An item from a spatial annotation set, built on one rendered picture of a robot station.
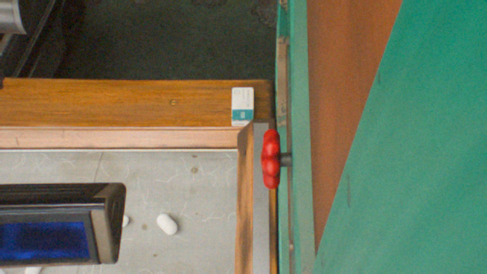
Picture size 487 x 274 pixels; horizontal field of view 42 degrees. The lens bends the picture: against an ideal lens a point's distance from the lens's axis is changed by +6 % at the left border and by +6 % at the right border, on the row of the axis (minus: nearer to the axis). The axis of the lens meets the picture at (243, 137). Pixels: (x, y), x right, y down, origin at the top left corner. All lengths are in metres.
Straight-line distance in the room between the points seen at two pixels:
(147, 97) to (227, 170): 0.18
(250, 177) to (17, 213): 0.34
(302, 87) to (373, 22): 0.24
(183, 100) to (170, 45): 0.99
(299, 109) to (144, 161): 0.60
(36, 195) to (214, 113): 0.44
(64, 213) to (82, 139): 0.44
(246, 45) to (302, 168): 1.57
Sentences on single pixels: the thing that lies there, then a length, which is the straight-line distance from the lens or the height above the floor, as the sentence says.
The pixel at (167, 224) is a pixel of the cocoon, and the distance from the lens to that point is 0.92.
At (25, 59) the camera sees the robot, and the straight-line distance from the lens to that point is 1.74.
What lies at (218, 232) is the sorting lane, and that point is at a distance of 0.93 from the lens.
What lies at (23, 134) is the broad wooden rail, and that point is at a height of 0.76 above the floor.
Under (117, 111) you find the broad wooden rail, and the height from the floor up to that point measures 0.76.
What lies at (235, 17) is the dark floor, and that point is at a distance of 2.01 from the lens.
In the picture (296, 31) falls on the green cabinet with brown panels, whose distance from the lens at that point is 0.44.
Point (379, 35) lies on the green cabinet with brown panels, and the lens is 0.17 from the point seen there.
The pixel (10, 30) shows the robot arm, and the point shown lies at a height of 0.96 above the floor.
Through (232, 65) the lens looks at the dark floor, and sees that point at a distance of 1.91.
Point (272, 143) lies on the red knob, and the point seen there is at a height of 1.26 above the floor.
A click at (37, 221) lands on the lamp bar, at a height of 1.10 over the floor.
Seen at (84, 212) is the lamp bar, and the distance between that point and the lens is 0.58.
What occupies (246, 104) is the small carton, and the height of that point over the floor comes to 0.79.
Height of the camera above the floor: 1.64
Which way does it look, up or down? 66 degrees down
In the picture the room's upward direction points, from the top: 4 degrees counter-clockwise
